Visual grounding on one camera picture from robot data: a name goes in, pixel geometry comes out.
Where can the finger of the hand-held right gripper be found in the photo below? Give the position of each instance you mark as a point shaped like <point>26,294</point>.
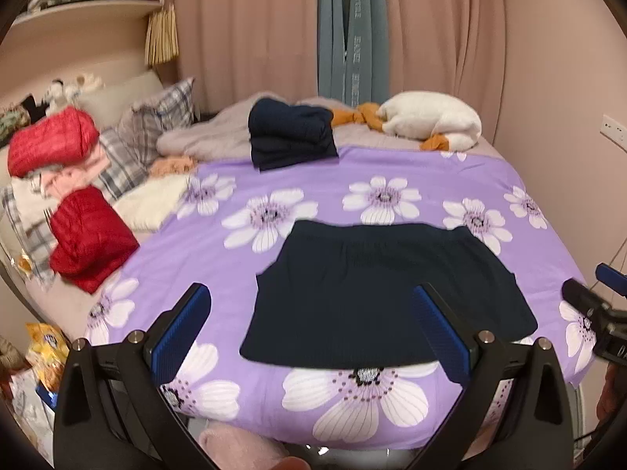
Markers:
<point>585,301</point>
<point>615,279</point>

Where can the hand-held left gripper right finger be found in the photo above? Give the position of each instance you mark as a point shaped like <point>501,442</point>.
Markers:
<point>438,338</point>

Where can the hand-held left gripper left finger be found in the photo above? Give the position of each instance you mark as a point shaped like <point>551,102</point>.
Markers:
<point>183,333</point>

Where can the navy zip jacket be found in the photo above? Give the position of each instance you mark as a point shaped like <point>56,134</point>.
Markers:
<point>372,293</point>

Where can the pile of light clothes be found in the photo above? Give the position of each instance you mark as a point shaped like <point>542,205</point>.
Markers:
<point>34,196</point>

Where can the stack of folded navy clothes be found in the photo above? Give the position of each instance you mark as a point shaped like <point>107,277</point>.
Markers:
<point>289,132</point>

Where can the person's pink fuzzy clothing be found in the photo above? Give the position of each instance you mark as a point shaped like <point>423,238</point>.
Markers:
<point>240,448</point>

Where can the white fluffy blanket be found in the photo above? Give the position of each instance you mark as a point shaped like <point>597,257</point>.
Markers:
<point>149,203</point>

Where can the yellow snack bag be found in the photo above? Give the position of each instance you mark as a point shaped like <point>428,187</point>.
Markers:
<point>46,352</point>

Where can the purple floral bed sheet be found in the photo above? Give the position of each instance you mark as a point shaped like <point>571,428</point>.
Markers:
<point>431,176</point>

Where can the orange fluffy cloth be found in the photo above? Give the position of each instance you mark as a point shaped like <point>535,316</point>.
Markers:
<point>171,166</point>

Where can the white plastic bag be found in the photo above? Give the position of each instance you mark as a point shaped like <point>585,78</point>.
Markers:
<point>29,406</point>

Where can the grey plaid pillow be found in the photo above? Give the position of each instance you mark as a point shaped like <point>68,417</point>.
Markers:
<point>156,117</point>
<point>117,166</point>

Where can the pinkish grey quilt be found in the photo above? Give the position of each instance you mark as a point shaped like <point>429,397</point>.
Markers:
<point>205,137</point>

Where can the white plush goose toy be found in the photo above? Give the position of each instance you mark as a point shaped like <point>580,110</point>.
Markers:
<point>426,117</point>

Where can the beige headboard cushion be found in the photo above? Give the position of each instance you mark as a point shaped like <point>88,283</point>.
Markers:
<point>127,95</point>

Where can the small plush toys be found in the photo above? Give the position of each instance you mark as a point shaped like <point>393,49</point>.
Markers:
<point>71,89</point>

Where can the beige hanging tassel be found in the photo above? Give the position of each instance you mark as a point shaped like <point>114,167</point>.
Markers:
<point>161,34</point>

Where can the pink curtain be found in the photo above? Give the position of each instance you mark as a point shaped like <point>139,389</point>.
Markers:
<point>441,29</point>
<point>245,29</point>

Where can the grey-blue curtain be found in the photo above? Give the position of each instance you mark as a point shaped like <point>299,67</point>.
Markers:
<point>338,34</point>

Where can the white wall socket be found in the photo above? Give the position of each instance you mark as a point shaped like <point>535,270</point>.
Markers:
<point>615,131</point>

